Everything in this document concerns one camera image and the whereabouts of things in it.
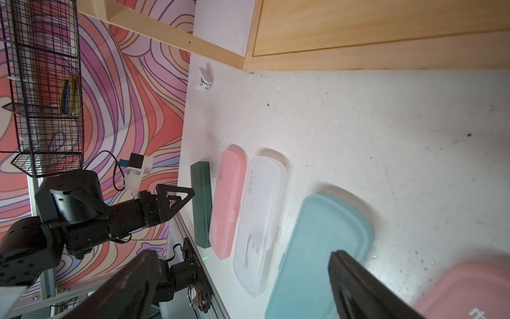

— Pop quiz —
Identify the pink pencil case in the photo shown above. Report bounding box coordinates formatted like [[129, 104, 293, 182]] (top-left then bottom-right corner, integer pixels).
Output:
[[414, 263, 509, 319], [209, 150, 247, 260]]

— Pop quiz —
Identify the yellow item in basket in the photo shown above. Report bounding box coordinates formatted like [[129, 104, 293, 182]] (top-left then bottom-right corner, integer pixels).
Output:
[[58, 76, 80, 116]]

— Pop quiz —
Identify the wooden two-tier shelf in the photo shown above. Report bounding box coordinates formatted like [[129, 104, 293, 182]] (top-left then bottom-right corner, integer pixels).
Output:
[[78, 1, 509, 73]]

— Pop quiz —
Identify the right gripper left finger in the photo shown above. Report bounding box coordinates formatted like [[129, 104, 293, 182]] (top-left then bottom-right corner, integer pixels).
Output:
[[62, 251, 159, 318]]

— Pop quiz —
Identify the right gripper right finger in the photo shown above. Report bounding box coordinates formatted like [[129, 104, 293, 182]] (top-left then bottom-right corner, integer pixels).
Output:
[[328, 251, 422, 319]]

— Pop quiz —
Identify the pink pencil case top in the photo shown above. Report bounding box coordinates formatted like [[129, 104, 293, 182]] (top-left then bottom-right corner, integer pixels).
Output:
[[414, 263, 509, 319]]

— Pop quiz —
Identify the left black wire basket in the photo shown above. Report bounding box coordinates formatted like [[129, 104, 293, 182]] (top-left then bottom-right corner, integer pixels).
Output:
[[1, 1, 84, 178]]

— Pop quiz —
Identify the teal pencil case top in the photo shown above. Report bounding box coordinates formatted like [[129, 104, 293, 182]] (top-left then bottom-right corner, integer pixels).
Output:
[[265, 194, 375, 318]]

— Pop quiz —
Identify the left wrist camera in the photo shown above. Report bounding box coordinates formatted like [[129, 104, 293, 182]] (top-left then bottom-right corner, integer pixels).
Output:
[[119, 153, 154, 199]]

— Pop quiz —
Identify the clear pencil case bottom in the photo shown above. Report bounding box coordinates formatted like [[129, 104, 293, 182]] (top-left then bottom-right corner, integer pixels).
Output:
[[233, 156, 287, 297]]

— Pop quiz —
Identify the dark green pencil case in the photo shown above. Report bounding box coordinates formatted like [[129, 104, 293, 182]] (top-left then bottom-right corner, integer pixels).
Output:
[[190, 162, 213, 249]]

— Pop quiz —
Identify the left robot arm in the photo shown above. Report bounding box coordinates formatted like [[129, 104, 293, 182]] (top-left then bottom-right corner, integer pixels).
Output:
[[1, 170, 195, 287]]

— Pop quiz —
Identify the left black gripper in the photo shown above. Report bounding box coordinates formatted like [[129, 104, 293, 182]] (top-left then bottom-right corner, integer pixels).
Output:
[[138, 184, 195, 227]]

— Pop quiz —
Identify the pink pencil case bottom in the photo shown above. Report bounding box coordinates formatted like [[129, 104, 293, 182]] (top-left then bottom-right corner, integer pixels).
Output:
[[209, 150, 247, 260]]

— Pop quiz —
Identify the small white clip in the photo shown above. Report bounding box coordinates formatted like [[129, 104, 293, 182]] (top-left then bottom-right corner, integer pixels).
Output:
[[195, 65, 214, 92]]

